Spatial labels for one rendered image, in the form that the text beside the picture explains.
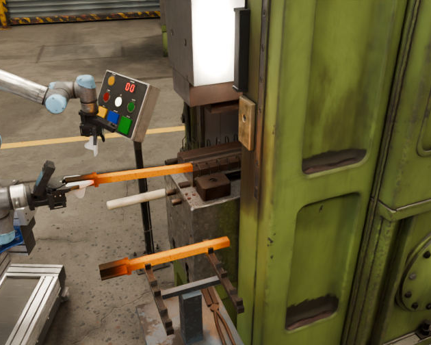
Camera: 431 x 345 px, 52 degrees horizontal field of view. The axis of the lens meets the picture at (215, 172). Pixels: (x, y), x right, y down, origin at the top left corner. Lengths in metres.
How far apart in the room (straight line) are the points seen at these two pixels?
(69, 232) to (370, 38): 2.38
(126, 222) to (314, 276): 1.66
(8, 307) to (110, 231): 0.95
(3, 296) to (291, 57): 1.90
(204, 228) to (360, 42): 0.89
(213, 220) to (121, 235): 1.41
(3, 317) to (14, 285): 0.22
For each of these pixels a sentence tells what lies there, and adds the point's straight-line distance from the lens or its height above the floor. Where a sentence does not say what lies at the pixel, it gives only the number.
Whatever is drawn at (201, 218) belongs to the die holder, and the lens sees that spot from 1.77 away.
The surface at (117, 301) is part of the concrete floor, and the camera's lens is 2.68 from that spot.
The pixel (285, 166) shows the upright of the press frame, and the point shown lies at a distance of 1.47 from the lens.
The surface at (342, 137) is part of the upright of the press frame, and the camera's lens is 1.63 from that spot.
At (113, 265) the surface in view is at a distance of 1.44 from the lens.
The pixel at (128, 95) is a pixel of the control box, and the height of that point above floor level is 1.13.
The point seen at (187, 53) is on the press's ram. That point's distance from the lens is 1.63.
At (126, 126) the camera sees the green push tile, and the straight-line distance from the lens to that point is 2.20.
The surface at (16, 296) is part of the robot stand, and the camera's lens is 2.58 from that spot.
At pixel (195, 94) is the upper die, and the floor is 1.32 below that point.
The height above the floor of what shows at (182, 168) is 1.10.
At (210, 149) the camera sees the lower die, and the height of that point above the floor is 0.99.
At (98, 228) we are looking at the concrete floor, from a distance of 3.22.
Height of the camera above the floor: 1.91
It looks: 31 degrees down
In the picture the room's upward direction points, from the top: straight up
